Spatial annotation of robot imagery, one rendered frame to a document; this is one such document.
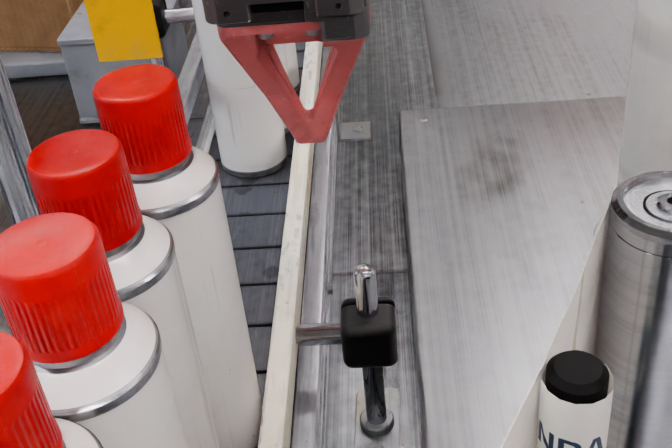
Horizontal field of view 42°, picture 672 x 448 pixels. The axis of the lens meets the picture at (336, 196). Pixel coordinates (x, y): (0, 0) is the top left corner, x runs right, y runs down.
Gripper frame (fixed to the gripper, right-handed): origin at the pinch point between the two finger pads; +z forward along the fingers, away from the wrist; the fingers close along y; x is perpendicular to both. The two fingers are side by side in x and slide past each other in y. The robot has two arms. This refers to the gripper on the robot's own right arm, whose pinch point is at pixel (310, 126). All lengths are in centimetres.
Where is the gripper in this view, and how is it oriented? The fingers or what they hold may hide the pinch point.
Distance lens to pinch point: 44.1
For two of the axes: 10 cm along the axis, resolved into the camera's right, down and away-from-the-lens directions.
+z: 0.9, 8.2, 5.6
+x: -10.0, 0.6, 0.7
